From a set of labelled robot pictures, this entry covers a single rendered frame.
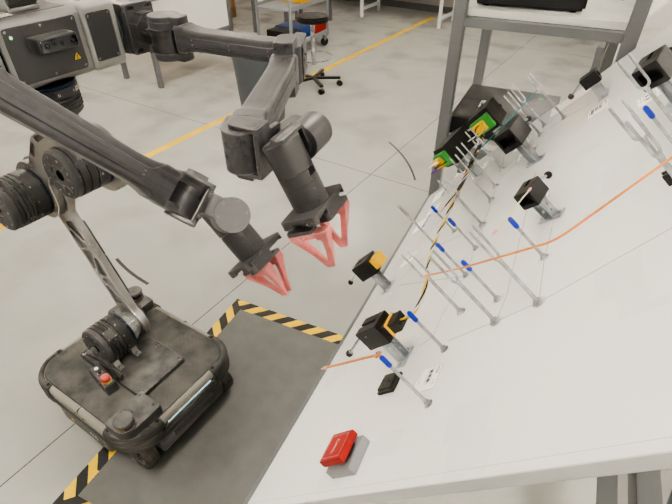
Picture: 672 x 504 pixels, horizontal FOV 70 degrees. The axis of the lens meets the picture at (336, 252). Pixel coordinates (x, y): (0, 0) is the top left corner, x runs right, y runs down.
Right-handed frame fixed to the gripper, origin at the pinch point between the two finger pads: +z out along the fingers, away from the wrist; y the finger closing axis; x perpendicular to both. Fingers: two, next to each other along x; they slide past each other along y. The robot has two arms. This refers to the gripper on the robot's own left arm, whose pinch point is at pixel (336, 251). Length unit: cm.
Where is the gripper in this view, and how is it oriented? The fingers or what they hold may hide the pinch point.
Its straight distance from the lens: 76.0
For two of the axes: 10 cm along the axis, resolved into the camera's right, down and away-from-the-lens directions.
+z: 4.1, 8.1, 4.3
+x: -8.3, 1.3, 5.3
